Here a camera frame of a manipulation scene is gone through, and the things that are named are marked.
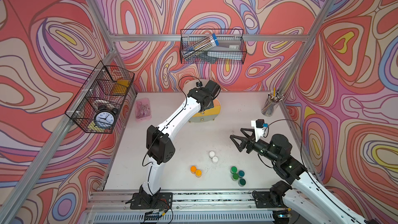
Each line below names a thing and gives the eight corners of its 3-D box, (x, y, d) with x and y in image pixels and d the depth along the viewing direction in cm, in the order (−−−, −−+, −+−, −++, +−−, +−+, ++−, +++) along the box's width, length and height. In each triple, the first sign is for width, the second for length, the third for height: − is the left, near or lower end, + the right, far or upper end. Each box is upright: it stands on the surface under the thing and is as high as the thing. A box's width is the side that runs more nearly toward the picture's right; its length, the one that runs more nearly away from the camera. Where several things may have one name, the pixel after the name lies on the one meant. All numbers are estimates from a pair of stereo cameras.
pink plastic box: (136, 122, 106) (135, 120, 104) (137, 101, 120) (136, 98, 118) (151, 119, 108) (150, 117, 106) (150, 98, 121) (149, 96, 119)
